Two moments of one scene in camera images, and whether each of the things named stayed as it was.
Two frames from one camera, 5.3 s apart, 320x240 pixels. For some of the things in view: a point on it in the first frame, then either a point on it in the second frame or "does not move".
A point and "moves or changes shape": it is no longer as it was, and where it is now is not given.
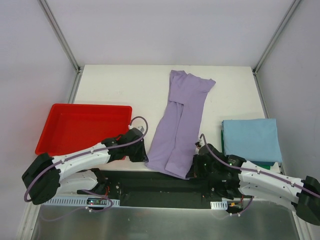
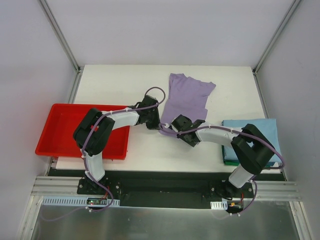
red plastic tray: [68, 127] does not move
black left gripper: [139, 152] -> [153, 122]
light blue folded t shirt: [253, 139] does not move
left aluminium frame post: [59, 33] does not move
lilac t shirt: [173, 149] moves or changes shape
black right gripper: [196, 166] -> [178, 123]
